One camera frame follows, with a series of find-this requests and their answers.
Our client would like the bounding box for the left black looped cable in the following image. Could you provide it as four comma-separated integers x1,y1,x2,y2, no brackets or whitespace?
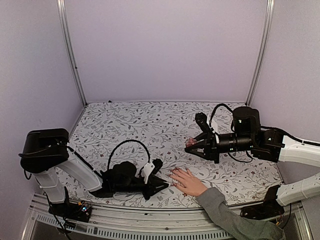
108,139,151,173

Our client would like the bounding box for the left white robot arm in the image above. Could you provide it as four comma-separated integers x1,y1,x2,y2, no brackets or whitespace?
19,128,169,217

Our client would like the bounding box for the slotted metal front rail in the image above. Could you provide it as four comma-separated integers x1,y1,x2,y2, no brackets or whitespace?
22,199,313,240

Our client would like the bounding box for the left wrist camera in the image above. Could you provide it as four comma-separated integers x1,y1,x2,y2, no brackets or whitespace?
139,158,163,184

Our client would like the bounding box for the glitter nail polish bottle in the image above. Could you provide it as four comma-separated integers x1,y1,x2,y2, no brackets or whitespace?
185,137,198,148

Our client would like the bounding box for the grey sleeved forearm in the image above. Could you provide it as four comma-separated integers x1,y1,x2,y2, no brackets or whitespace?
196,187,286,240

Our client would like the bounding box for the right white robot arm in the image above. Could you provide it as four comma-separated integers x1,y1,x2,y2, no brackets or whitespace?
185,106,320,167

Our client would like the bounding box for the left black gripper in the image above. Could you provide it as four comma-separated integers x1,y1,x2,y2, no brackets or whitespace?
114,176,169,200

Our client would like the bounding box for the black looped cable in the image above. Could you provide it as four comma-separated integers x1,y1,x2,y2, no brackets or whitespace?
108,139,151,173
209,103,236,126

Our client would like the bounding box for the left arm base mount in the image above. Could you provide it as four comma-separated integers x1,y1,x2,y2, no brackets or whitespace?
49,187,92,223

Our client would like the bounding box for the left aluminium frame post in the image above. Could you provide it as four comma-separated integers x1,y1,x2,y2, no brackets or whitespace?
56,0,88,108

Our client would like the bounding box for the right black looped cable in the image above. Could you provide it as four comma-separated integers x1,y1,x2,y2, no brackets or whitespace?
209,103,236,126

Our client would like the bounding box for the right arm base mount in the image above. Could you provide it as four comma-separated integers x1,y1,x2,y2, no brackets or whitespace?
240,185,285,220

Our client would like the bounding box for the right aluminium frame post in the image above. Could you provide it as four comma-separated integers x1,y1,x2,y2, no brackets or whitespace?
245,0,275,106

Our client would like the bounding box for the floral patterned table mat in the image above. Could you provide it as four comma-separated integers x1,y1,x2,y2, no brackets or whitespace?
70,102,283,206

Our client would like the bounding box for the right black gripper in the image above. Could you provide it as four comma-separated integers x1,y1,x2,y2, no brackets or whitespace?
185,131,255,164

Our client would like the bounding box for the person's bare hand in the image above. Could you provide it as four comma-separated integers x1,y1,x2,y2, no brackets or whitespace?
167,168,208,197

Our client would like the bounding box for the aluminium frame post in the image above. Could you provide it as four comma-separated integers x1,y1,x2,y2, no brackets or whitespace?
56,0,88,108
245,0,275,106

